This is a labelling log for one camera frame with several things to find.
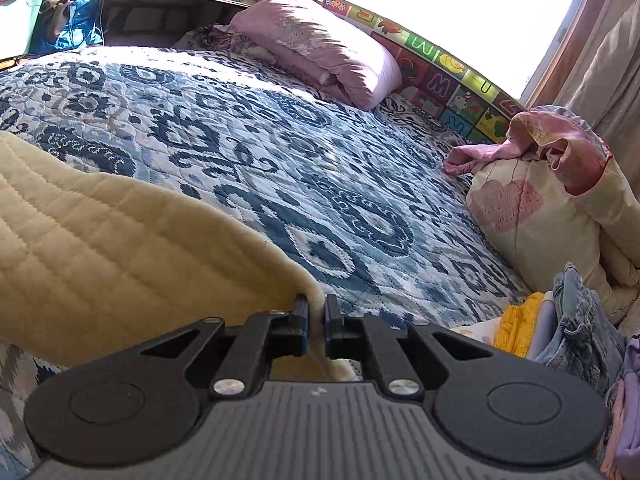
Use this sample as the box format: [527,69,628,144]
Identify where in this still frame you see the cream quilted garment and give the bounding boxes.
[0,131,353,383]

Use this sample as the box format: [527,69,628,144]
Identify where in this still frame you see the colourful alphabet foam mat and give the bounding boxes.
[322,0,531,147]

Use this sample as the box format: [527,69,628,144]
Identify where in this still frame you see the teal storage box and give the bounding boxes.
[0,0,49,61]

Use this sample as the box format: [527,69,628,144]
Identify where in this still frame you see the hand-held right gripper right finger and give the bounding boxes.
[323,294,501,400]

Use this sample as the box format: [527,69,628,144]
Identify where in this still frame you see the cream floral pillow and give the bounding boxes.
[442,105,640,322]

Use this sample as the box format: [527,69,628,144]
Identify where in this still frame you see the blue bag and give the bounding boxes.
[40,0,107,54]

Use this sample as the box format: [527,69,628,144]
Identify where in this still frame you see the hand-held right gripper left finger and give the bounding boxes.
[134,294,310,399]

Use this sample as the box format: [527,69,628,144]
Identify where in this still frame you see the pink pillow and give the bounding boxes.
[207,0,404,112]

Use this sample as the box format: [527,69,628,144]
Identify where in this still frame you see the blue patterned bed quilt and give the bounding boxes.
[0,45,533,479]

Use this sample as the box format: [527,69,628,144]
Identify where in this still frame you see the folded lilac floral cloth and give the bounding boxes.
[602,334,640,480]

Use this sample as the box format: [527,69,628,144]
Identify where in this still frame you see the folded denim jeans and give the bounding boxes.
[530,262,632,397]

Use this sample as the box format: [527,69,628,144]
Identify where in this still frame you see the folded yellow knit garment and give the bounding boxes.
[492,291,547,352]

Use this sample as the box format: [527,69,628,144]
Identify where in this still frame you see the bright window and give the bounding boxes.
[305,0,594,106]

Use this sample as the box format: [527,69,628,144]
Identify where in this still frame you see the black desk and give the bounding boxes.
[100,0,252,50]

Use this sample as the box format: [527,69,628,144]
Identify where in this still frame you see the beige curtain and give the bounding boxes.
[550,0,640,142]

